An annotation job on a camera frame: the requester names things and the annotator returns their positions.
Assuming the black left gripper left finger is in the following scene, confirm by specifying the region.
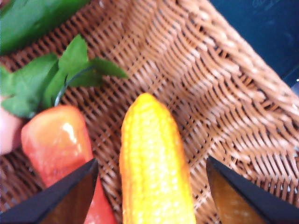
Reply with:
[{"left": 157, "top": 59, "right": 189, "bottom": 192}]
[{"left": 0, "top": 158, "right": 99, "bottom": 224}]

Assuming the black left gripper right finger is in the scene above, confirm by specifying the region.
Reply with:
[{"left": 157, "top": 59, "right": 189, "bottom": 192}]
[{"left": 206, "top": 155, "right": 299, "bottom": 224}]

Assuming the yellow corn cob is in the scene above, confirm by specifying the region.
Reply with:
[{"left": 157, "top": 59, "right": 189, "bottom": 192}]
[{"left": 119, "top": 92, "right": 197, "bottom": 224}]

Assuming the brown wicker basket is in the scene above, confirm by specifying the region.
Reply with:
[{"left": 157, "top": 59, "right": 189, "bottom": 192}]
[{"left": 0, "top": 0, "right": 299, "bottom": 224}]

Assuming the orange-red pepper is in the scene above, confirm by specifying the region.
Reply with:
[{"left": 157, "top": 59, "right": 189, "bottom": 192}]
[{"left": 21, "top": 105, "right": 117, "bottom": 224}]

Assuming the pink peach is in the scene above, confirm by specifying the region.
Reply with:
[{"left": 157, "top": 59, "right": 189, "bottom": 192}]
[{"left": 0, "top": 97, "right": 26, "bottom": 156}]

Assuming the green leaf sprig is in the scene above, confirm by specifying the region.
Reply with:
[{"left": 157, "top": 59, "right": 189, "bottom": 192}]
[{"left": 0, "top": 34, "right": 129, "bottom": 119}]

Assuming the green chili pepper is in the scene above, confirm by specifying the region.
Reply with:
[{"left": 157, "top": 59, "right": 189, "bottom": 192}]
[{"left": 0, "top": 0, "right": 91, "bottom": 56}]

